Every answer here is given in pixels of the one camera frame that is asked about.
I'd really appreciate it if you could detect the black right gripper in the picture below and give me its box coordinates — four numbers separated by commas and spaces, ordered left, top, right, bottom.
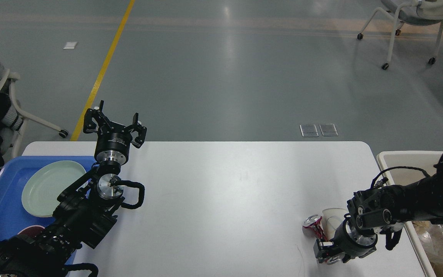
313, 219, 378, 264

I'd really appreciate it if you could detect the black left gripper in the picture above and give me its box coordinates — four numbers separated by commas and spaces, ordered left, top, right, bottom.
83, 100, 147, 165

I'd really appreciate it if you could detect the red snack wrapper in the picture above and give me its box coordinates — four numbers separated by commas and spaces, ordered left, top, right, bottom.
302, 215, 339, 265

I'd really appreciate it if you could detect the white paper cup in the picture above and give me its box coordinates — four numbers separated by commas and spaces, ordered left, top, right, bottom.
321, 207, 348, 241

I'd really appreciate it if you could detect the mint green plate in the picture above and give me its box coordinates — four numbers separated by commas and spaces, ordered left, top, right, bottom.
21, 160, 86, 218

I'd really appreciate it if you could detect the aluminium foil tray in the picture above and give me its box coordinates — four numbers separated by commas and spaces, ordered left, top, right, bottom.
417, 225, 443, 264

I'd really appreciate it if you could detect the pink mug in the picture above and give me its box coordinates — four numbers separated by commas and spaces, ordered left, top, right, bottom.
18, 225, 45, 238

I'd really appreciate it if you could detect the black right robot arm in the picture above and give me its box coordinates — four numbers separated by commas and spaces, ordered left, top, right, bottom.
313, 153, 443, 264

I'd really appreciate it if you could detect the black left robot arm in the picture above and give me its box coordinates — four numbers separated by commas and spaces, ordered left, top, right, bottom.
0, 101, 147, 277

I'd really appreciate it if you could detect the crumpled brown paper ball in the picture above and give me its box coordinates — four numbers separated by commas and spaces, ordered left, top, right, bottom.
412, 221, 432, 235

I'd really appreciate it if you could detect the beige plastic bin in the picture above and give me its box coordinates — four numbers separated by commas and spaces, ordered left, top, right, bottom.
377, 151, 443, 277

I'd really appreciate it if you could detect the white office chair left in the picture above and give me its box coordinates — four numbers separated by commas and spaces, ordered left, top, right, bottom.
0, 69, 69, 158

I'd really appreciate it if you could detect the right floor outlet plate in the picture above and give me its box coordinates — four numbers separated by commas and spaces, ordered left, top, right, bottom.
319, 124, 339, 137

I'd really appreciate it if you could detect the floor outlet plate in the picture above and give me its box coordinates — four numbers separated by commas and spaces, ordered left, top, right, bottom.
319, 124, 339, 137
300, 124, 319, 137

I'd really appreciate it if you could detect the left floor outlet plate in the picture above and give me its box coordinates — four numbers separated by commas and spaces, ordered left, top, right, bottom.
300, 124, 319, 137

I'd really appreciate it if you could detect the blue plastic tray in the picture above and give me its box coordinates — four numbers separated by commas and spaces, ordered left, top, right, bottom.
0, 155, 98, 266

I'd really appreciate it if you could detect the grey office chair right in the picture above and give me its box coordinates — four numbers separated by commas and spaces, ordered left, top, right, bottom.
357, 0, 443, 70

